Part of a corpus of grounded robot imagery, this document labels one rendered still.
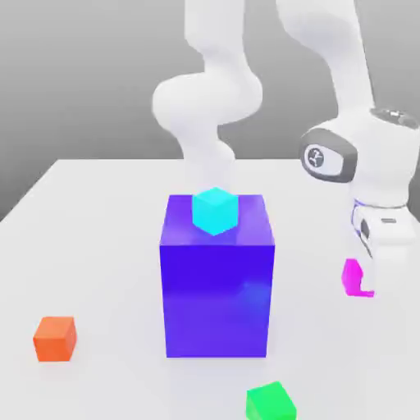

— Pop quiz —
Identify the small magenta cube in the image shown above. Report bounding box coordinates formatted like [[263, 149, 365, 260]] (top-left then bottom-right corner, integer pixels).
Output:
[[340, 258, 376, 299]]

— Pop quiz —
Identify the small orange cube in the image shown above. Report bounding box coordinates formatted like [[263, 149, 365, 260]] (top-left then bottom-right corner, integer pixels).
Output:
[[32, 315, 78, 363]]

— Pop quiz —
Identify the small green cube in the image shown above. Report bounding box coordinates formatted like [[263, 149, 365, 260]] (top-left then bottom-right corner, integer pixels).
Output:
[[245, 381, 298, 420]]

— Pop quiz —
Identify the large blue box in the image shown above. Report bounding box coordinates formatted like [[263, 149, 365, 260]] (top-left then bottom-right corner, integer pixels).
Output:
[[159, 194, 276, 359]]

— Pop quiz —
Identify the small cyan cube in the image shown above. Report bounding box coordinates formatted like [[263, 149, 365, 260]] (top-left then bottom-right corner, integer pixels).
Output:
[[191, 186, 240, 237]]

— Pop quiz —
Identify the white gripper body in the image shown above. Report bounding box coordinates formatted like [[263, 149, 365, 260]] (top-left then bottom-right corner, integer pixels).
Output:
[[367, 210, 420, 261]]

